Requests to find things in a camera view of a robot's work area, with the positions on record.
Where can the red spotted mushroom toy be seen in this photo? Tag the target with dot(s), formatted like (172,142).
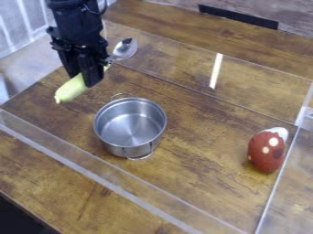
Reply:
(267,148)

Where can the clear acrylic right barrier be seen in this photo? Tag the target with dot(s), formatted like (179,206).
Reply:
(288,213)

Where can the green handled metal spoon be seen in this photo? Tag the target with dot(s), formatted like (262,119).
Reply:
(74,87)

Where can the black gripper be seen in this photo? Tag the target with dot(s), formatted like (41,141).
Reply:
(73,39)

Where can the clear acrylic barrier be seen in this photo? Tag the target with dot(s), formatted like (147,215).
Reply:
(288,213)
(151,197)

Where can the stainless steel pot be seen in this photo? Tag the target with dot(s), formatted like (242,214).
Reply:
(131,124)

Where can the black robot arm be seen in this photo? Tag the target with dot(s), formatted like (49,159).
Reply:
(77,13)

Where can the clear acrylic front barrier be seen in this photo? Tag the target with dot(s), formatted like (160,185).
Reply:
(151,197)

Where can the black bar on table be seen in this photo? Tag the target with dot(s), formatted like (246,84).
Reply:
(254,20)

